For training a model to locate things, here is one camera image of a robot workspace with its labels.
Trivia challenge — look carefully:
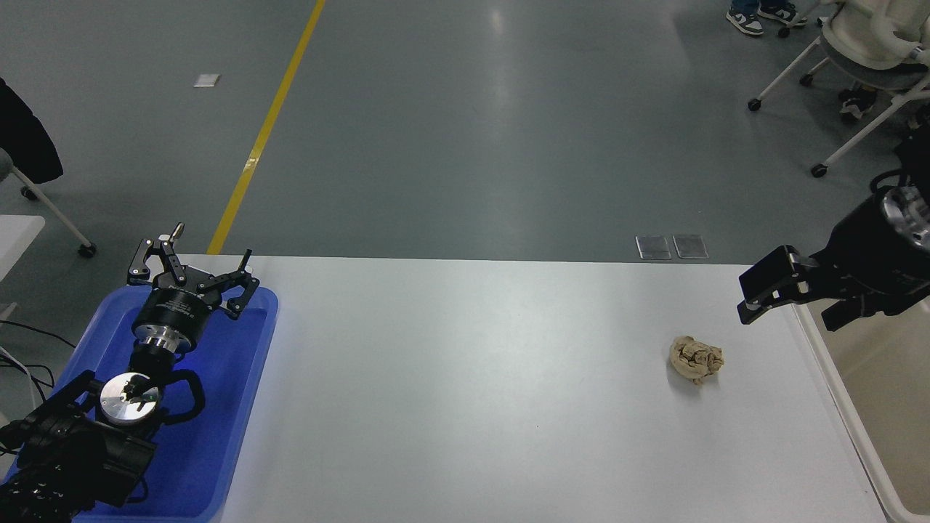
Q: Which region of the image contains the blue plastic tray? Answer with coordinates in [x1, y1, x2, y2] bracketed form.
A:
[0, 285, 280, 523]

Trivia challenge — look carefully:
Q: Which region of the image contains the white wheeled office chair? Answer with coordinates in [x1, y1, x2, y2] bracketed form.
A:
[748, 0, 930, 179]

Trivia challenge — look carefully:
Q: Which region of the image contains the white cable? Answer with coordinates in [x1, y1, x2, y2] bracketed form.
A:
[0, 346, 46, 409]

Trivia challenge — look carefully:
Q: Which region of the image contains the grey wheeled chair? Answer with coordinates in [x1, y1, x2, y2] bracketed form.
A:
[0, 148, 98, 259]

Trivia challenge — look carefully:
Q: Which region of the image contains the tan paper ball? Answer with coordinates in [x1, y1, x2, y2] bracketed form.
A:
[669, 335, 725, 385]

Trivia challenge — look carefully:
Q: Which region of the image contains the small white table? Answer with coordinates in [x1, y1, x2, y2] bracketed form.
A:
[0, 215, 46, 320]

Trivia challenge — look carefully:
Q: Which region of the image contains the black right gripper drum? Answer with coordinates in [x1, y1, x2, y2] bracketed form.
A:
[812, 192, 930, 315]

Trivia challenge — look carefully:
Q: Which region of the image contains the black cable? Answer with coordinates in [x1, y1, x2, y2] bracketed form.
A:
[0, 320, 77, 390]

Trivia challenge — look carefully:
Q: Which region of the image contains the large pale bin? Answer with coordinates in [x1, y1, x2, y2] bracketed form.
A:
[792, 298, 930, 523]

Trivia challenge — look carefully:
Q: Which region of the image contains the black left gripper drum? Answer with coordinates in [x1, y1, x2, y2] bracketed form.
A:
[133, 283, 219, 344]

